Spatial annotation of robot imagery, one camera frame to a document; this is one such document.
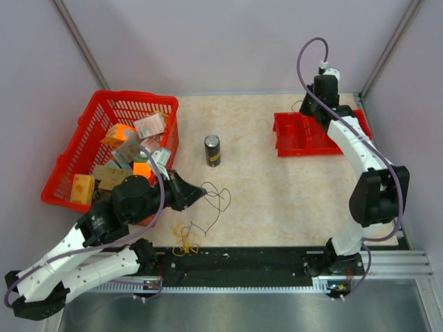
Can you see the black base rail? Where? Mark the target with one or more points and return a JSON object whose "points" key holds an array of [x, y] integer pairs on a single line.
{"points": [[249, 266]]}

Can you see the red divided bin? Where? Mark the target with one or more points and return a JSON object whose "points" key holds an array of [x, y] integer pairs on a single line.
{"points": [[299, 135]]}

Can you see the orange box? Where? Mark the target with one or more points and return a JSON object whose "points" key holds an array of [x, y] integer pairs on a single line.
{"points": [[117, 135]]}

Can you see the bright orange carton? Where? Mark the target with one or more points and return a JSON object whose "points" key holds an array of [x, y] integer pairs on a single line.
{"points": [[141, 167]]}

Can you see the yellow sponge box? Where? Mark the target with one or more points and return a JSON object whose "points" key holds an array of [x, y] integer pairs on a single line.
{"points": [[82, 189]]}

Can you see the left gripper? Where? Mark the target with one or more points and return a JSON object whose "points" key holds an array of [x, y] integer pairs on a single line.
{"points": [[189, 191]]}

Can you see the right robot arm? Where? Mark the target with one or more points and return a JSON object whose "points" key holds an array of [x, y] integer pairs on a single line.
{"points": [[381, 188]]}

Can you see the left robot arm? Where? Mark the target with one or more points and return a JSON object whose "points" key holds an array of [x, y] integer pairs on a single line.
{"points": [[60, 276]]}

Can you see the black drink can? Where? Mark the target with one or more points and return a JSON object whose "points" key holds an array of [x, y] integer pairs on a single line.
{"points": [[212, 150]]}

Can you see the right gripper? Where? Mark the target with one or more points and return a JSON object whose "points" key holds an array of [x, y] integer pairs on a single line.
{"points": [[302, 107]]}

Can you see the brown cardboard box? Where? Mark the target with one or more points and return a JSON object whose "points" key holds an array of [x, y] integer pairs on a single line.
{"points": [[110, 177]]}

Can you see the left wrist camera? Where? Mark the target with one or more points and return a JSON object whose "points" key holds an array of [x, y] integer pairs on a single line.
{"points": [[160, 158]]}

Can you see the red plastic basket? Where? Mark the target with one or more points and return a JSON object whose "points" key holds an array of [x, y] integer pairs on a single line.
{"points": [[85, 151]]}

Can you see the pink packet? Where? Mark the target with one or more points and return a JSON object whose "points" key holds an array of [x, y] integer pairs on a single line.
{"points": [[150, 126]]}

